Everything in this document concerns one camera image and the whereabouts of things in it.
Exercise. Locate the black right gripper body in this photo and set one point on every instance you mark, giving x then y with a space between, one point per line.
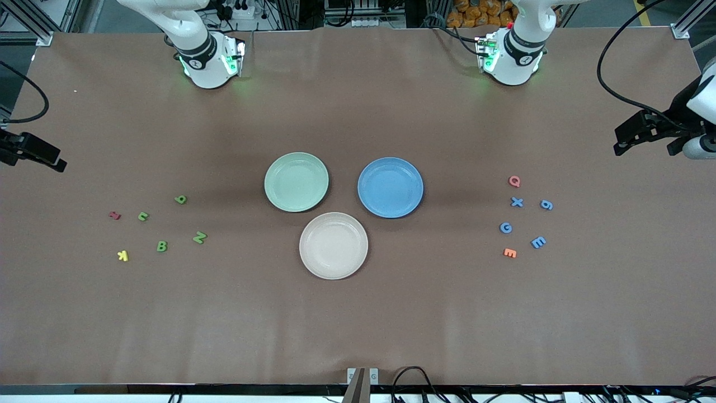
11 146

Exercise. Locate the blue foam number nine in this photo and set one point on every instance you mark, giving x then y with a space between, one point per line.
550 206

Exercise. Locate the blue foam letter X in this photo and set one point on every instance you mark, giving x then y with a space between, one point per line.
517 202

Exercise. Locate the green foam letter P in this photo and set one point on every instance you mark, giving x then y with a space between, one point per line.
180 197

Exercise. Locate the blue foam letter E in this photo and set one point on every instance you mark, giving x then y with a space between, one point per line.
535 243

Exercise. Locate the blue foam letter G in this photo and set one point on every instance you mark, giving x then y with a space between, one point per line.
501 228

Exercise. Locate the green foam letter N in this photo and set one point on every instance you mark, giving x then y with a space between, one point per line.
199 238

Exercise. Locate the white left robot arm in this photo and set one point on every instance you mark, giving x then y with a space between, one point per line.
514 61

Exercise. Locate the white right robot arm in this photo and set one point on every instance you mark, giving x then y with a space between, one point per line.
207 67

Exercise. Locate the red foam letter J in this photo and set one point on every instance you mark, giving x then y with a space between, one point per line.
114 215

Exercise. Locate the yellow foam letter K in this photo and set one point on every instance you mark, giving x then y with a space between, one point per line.
122 256

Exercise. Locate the red foam letter Q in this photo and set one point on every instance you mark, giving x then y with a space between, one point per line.
509 181

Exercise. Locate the orange foam letter E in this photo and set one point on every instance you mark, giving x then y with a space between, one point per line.
509 255

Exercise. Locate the orange packaged goods pile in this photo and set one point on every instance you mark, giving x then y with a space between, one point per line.
475 14

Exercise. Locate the white power strip with plugs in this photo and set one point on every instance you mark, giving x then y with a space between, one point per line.
243 12

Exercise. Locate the blue plate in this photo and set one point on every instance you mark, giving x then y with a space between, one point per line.
390 187

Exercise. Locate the pale green plate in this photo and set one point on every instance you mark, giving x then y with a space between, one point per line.
296 182

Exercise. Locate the long white power strip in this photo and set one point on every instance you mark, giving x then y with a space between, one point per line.
377 23

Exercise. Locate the black table edge strip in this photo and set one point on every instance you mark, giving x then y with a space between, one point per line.
224 389

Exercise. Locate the beige plate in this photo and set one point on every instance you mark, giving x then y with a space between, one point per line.
333 245

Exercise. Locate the brown table cover sheet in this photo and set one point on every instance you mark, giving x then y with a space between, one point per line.
358 324

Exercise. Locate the aluminium frame profile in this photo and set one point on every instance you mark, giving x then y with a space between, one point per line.
45 39
681 31

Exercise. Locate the metal table edge bracket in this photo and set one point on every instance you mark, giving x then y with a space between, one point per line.
372 376

